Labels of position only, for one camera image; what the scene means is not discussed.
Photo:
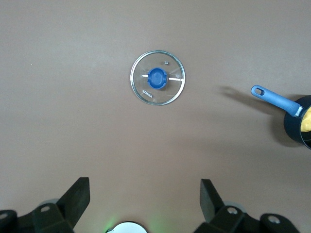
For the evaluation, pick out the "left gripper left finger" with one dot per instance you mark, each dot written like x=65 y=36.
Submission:
x=70 y=206

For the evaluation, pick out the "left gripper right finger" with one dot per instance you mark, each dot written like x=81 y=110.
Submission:
x=213 y=208

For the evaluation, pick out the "yellow potato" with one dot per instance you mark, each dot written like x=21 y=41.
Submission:
x=307 y=121

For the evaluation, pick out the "glass lid with blue knob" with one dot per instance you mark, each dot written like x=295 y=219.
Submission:
x=156 y=78

